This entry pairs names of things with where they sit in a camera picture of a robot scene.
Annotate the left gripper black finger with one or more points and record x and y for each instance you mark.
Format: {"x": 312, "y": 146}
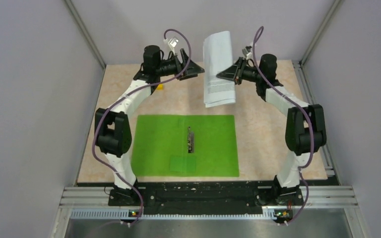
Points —
{"x": 188, "y": 66}
{"x": 186, "y": 75}

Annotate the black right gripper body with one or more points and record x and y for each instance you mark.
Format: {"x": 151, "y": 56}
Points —
{"x": 251, "y": 75}

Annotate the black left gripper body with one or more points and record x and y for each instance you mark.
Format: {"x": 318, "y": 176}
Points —
{"x": 167, "y": 67}

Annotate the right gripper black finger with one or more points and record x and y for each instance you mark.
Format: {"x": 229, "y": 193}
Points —
{"x": 237, "y": 81}
{"x": 232, "y": 73}

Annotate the printed paper sheet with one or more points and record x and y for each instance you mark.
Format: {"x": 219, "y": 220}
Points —
{"x": 217, "y": 57}

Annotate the metal folder clip mechanism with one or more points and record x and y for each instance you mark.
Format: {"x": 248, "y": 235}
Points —
{"x": 190, "y": 141}

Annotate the green plastic folder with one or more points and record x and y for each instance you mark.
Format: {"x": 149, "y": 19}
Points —
{"x": 160, "y": 146}

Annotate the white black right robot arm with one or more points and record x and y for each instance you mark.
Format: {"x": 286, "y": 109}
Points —
{"x": 305, "y": 129}

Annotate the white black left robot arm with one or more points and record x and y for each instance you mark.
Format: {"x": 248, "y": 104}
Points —
{"x": 112, "y": 133}

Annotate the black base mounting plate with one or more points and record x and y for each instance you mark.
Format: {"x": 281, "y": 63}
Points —
{"x": 206, "y": 198}

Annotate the aluminium frame post right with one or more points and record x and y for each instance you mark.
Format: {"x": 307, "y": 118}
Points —
{"x": 336, "y": 4}

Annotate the aluminium frame post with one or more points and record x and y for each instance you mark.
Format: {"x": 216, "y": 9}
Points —
{"x": 84, "y": 32}
{"x": 336, "y": 4}

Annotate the aluminium frame post left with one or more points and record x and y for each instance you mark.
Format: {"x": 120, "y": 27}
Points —
{"x": 84, "y": 32}

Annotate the aluminium front rail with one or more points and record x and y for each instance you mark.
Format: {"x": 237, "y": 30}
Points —
{"x": 93, "y": 203}

